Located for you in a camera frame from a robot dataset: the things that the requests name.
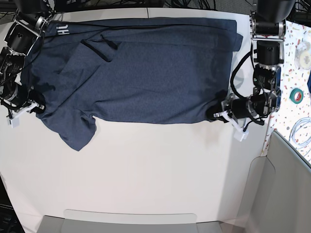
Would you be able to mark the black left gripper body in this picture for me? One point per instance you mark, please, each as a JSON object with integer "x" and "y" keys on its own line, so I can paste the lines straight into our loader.
{"x": 237, "y": 108}

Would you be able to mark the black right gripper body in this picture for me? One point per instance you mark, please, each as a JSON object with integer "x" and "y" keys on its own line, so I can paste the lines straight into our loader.
{"x": 15, "y": 100}

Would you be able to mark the dark blue t-shirt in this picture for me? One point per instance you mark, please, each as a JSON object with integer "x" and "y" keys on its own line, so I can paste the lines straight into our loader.
{"x": 157, "y": 70}

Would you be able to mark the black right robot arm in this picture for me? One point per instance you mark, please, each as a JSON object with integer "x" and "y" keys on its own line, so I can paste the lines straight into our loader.
{"x": 31, "y": 20}

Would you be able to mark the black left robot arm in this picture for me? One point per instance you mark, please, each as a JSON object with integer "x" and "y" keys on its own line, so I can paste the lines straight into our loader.
{"x": 268, "y": 29}

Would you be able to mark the terrazzo pattern side table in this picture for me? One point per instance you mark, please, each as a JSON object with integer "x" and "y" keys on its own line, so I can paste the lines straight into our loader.
{"x": 292, "y": 121}

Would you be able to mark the green tape roll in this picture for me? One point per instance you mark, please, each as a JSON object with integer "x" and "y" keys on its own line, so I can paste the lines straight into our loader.
{"x": 296, "y": 95}

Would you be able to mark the dark blue cloth at edge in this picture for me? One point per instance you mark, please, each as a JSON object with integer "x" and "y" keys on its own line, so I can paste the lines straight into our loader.
{"x": 309, "y": 83}

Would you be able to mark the grey bin right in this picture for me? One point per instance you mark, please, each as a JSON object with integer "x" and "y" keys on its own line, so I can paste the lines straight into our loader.
{"x": 277, "y": 196}

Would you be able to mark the grey bin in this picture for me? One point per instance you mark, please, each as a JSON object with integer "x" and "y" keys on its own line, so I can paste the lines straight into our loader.
{"x": 277, "y": 196}
{"x": 75, "y": 221}

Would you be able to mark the grey bin bottom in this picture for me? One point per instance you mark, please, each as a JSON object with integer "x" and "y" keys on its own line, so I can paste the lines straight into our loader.
{"x": 75, "y": 221}

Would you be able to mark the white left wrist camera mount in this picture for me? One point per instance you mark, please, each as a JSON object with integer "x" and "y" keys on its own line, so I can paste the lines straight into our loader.
{"x": 240, "y": 133}

